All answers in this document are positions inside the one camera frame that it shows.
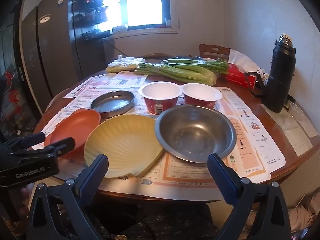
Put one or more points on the window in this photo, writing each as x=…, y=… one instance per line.
x=145, y=2

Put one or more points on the white paper receipts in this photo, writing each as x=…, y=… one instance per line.
x=295, y=135

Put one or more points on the large steel bowl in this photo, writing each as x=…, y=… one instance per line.
x=195, y=132

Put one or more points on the red tissue box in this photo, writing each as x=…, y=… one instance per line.
x=235, y=76

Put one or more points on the person's left hand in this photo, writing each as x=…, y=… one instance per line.
x=25, y=192

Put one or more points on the small steel bowl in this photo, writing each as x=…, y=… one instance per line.
x=187, y=57

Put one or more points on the orange plastic plate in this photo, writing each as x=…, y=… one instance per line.
x=75, y=127

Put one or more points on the thick celery bunch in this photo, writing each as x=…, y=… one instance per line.
x=180, y=73

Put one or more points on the red paper bowl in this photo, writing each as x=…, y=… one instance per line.
x=160, y=92
x=200, y=93

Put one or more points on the wooden chair with cutout back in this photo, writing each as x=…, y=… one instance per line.
x=212, y=51

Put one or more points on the small colourful newspaper sheet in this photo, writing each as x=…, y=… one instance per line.
x=100, y=81

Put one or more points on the yellow shell-shaped plate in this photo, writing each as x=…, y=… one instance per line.
x=125, y=142

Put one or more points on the dark refrigerator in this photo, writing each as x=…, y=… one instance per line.
x=57, y=42

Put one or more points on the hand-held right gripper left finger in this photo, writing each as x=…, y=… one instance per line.
x=96, y=173

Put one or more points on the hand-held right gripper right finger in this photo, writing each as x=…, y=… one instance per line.
x=222, y=180

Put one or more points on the thin taped celery bunch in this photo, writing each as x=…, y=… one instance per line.
x=190, y=61

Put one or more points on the clear plastic bag yellow food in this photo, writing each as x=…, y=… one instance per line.
x=122, y=63

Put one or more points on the person's dark floral pants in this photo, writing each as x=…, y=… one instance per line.
x=162, y=225

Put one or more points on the round steel tin plate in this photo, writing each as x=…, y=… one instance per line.
x=112, y=102

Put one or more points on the white cloth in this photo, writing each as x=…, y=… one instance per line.
x=302, y=215

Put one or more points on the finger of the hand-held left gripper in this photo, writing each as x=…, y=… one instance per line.
x=32, y=138
x=62, y=146

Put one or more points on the large colourful newspaper sheet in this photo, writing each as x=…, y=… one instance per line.
x=250, y=135

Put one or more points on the clear plastic cup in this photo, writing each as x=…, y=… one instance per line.
x=296, y=112

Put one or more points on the wooden chair with curved back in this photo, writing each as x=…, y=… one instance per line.
x=155, y=55

